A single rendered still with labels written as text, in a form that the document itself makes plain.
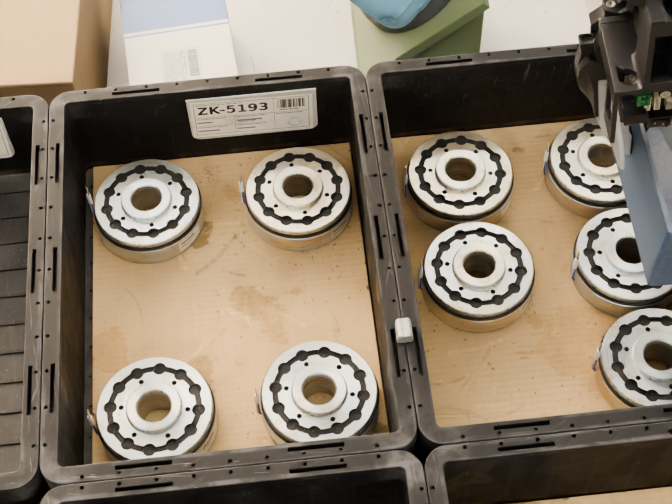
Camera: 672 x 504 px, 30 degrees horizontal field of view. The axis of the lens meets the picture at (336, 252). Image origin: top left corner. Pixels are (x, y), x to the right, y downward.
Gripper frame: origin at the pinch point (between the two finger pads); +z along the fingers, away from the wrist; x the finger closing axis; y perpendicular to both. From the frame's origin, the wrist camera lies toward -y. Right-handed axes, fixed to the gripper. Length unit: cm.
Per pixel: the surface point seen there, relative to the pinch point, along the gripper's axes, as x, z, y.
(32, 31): -55, 20, -37
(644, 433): -0.5, 18.7, 15.5
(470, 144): -10.7, 24.6, -19.1
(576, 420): -5.6, 18.2, 14.0
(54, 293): -47.9, 14.1, -0.4
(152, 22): -44, 29, -44
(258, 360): -32.3, 25.7, 1.8
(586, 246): -1.3, 25.5, -6.5
